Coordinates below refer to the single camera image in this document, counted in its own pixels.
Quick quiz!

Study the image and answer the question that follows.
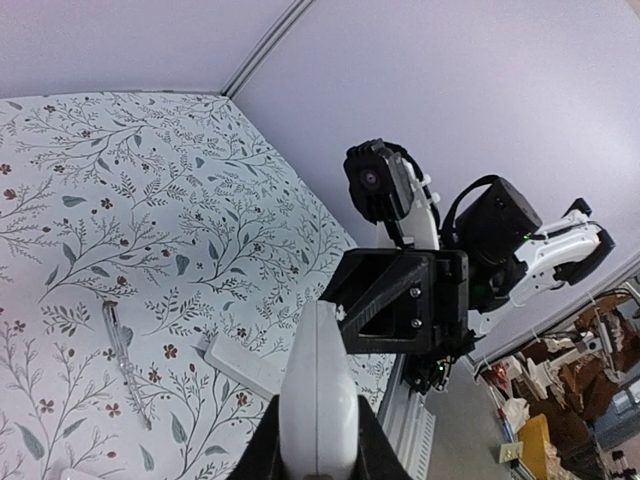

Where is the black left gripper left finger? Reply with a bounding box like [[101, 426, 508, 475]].
[[232, 395, 285, 480]]

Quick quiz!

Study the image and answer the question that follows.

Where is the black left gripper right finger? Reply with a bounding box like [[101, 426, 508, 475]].
[[355, 397, 411, 480]]

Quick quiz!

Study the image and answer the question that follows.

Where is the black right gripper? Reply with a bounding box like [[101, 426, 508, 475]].
[[320, 249, 475, 394]]

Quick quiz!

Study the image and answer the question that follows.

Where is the white remote control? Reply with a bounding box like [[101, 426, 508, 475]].
[[278, 300, 359, 479]]

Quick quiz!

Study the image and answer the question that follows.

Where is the clear plastic screwdriver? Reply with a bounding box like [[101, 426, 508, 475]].
[[102, 300, 152, 431]]

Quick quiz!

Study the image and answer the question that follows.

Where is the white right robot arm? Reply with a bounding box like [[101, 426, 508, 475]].
[[321, 199, 615, 393]]

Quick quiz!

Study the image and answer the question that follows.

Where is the white remote with QR label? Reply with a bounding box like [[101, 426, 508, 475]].
[[204, 333, 284, 400]]

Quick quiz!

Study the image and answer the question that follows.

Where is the white remote with logo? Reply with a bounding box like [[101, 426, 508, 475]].
[[59, 468, 103, 480]]

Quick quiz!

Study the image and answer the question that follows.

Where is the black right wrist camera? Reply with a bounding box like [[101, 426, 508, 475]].
[[343, 139, 414, 224]]

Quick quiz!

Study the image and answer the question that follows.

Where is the aluminium back right frame post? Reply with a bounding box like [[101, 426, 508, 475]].
[[220, 0, 316, 99]]

